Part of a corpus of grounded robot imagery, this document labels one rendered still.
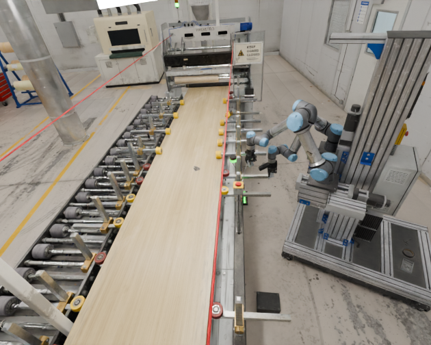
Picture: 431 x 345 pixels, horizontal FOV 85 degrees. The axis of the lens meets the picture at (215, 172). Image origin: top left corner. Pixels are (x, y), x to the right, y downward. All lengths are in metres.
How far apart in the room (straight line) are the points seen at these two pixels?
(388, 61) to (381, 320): 2.05
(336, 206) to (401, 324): 1.20
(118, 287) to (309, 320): 1.63
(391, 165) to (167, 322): 1.81
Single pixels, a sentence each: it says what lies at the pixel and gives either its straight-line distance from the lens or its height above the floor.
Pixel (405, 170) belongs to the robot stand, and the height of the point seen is 1.21.
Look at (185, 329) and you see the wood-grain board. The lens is 1.52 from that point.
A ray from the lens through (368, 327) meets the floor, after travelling 2.68.
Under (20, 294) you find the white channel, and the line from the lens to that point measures 1.45.
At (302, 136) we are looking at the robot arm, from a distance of 1.78.
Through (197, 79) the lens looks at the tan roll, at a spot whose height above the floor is 1.06.
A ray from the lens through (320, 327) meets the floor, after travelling 2.55.
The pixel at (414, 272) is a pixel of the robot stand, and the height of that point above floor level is 0.21.
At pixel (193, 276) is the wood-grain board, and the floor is 0.90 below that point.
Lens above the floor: 2.32
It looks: 38 degrees down
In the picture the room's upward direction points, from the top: 5 degrees counter-clockwise
